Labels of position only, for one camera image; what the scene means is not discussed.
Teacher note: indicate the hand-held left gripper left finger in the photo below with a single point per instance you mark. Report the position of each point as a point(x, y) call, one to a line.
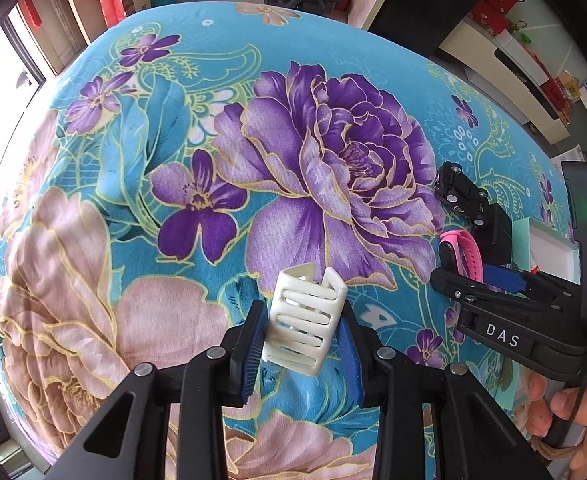
point(248, 360)

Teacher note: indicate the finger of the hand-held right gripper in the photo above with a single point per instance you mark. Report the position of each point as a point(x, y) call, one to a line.
point(503, 278)
point(451, 285)

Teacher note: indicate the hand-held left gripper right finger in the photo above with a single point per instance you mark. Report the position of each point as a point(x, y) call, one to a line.
point(351, 365)

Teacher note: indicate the pink wristband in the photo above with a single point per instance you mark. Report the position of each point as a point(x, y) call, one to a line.
point(461, 247)

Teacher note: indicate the white foam tray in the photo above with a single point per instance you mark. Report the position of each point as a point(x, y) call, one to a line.
point(548, 255)

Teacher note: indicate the cream plastic frame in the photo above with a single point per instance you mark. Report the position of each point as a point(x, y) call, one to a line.
point(334, 287)

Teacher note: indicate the black power adapter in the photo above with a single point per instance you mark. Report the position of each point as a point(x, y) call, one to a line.
point(496, 232)

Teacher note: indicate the black toy car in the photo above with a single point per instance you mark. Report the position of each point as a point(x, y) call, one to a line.
point(461, 195)

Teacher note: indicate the red boxes on stand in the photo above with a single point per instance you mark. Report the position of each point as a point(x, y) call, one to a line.
point(558, 95)

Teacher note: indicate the white tv stand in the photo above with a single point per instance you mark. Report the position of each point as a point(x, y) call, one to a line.
point(493, 70)

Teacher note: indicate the teal floral blanket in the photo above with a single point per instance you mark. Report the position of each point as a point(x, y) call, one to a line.
point(123, 160)

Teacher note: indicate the red gift bags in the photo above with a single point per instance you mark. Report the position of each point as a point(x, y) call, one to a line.
point(496, 5)

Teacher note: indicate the black cabinet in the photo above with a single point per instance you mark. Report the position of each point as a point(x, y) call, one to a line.
point(433, 0)

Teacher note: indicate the red hanging ornament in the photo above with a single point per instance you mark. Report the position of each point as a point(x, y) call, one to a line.
point(32, 12)

